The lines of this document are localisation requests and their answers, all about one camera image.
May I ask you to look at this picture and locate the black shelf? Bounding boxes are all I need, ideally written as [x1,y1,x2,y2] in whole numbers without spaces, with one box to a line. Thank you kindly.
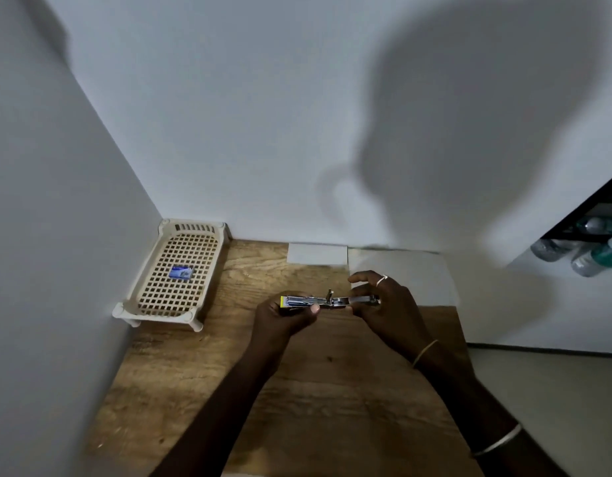
[540,168,612,244]

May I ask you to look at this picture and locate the person's left forearm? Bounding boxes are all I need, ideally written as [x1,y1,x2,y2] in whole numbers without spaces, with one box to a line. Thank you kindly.
[149,343,283,477]

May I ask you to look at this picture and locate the large white paper sheet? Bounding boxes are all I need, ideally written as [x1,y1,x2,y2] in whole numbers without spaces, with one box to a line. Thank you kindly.
[348,247,460,307]

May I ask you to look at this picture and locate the small white paper sheet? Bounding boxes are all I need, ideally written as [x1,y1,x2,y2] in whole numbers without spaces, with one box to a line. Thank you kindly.
[287,242,349,267]

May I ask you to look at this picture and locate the silver bangle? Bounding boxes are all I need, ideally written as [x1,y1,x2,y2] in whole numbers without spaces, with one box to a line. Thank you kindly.
[471,423,523,459]

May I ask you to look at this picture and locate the person's left hand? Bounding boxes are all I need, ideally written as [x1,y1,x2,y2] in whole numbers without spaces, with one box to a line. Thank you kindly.
[251,296,320,358]

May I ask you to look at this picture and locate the cream plastic lattice tray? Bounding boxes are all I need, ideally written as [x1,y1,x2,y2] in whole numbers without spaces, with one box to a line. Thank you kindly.
[112,218,233,333]

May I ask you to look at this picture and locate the person's right forearm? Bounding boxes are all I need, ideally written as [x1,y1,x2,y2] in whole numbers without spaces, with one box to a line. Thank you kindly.
[413,340,570,477]

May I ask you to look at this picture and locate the person's right hand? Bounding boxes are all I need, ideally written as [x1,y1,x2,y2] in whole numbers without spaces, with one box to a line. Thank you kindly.
[348,270,438,365]

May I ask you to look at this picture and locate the silver and yellow stapler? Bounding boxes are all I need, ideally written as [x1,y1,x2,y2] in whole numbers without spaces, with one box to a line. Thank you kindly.
[280,289,381,310]

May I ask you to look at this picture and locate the thin gold bangle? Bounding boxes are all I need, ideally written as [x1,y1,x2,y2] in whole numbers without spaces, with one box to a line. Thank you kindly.
[412,339,440,369]

